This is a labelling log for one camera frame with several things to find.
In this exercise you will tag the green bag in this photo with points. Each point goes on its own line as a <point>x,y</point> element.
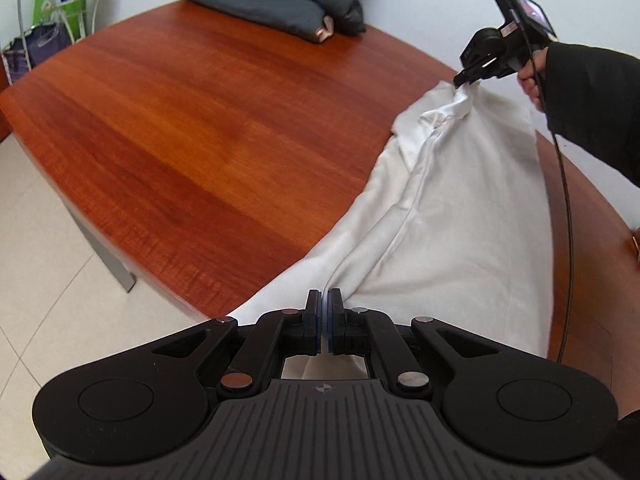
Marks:
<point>50,7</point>

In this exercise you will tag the person's right hand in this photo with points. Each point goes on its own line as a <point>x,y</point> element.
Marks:
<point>532,80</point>

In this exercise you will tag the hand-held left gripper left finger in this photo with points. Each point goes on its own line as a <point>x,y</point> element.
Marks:
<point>314,327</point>

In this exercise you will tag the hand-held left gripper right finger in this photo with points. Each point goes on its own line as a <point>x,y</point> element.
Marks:
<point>334,327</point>

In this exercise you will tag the grey table leg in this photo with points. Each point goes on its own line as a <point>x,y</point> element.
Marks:
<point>107,255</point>

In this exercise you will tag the white metal stand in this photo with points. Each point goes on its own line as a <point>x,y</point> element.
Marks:
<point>95,5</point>

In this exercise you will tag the red wooden door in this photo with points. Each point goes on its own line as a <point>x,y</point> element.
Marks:
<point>3,125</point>

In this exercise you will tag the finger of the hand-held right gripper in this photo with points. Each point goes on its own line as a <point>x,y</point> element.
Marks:
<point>470,76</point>

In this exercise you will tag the white satin shirt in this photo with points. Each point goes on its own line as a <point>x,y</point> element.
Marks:
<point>450,210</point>

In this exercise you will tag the person's right forearm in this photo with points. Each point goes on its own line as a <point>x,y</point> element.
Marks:
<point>590,90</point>

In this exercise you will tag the shopping trolley with purple bag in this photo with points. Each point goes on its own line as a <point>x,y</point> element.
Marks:
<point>30,50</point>

